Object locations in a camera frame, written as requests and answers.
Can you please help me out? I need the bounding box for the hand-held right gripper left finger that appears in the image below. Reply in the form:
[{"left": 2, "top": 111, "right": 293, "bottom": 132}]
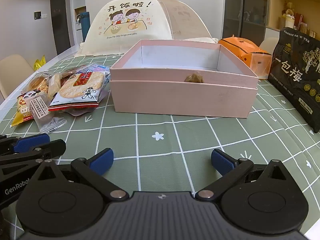
[{"left": 37, "top": 148, "right": 129, "bottom": 202}]

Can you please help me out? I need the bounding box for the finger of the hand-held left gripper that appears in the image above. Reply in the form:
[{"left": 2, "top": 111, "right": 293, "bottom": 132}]
[
  {"left": 0, "top": 133, "right": 50, "bottom": 154},
  {"left": 0, "top": 139, "right": 67, "bottom": 181}
]

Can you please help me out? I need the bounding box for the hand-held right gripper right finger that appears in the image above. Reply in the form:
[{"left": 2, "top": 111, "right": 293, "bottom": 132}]
[{"left": 196, "top": 148, "right": 288, "bottom": 201}]

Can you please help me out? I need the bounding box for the clear snack packet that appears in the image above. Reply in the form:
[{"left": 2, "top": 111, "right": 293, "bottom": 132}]
[{"left": 27, "top": 92, "right": 68, "bottom": 133}]

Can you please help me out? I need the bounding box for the yellow snack packet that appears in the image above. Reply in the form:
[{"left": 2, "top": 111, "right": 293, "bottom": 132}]
[{"left": 11, "top": 90, "right": 48, "bottom": 128}]

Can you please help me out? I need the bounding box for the round bun packet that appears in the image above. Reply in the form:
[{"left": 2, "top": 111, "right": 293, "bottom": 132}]
[{"left": 24, "top": 72, "right": 52, "bottom": 93}]

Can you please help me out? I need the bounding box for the tan pastry clear packet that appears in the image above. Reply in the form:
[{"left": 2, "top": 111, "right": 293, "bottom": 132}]
[{"left": 47, "top": 72, "right": 63, "bottom": 101}]

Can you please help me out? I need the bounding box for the rice cracker packet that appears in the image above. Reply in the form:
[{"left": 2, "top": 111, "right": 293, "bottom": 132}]
[{"left": 48, "top": 70, "right": 105, "bottom": 112}]

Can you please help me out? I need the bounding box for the pink cardboard box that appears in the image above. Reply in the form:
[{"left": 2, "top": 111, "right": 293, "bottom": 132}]
[{"left": 109, "top": 39, "right": 259, "bottom": 118}]

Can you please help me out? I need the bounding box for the green checked tablecloth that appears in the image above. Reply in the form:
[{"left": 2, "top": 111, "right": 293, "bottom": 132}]
[{"left": 0, "top": 46, "right": 320, "bottom": 240}]

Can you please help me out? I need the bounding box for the beige chair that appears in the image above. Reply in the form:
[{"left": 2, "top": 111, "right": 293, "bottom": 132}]
[
  {"left": 259, "top": 37, "right": 279, "bottom": 55},
  {"left": 0, "top": 54, "right": 35, "bottom": 100}
]

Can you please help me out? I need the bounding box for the yellow bag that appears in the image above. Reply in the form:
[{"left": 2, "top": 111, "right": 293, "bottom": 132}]
[{"left": 34, "top": 55, "right": 47, "bottom": 71}]

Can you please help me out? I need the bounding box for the small brown snack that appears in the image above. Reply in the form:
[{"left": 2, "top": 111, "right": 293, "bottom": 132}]
[{"left": 184, "top": 71, "right": 204, "bottom": 83}]

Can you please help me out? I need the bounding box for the black snack bag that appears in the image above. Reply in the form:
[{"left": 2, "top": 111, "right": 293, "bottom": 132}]
[{"left": 267, "top": 27, "right": 320, "bottom": 133}]

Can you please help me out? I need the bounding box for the orange packet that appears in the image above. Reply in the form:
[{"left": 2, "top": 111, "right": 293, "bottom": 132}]
[{"left": 217, "top": 35, "right": 273, "bottom": 79}]

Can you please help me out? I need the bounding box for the printed mesh food cover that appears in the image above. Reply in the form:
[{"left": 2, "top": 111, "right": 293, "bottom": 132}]
[{"left": 75, "top": 0, "right": 219, "bottom": 57}]

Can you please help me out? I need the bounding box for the white lace cloth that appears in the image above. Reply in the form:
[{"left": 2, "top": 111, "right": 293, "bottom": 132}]
[{"left": 184, "top": 36, "right": 220, "bottom": 44}]

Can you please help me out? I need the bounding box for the teal bottle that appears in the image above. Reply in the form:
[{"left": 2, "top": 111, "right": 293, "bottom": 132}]
[{"left": 77, "top": 11, "right": 90, "bottom": 43}]

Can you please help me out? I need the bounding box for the dark door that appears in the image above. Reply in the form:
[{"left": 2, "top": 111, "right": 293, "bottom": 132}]
[{"left": 49, "top": 0, "right": 72, "bottom": 55}]

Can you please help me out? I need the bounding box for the glass door cabinet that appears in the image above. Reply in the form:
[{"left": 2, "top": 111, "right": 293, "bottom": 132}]
[{"left": 222, "top": 0, "right": 269, "bottom": 41}]

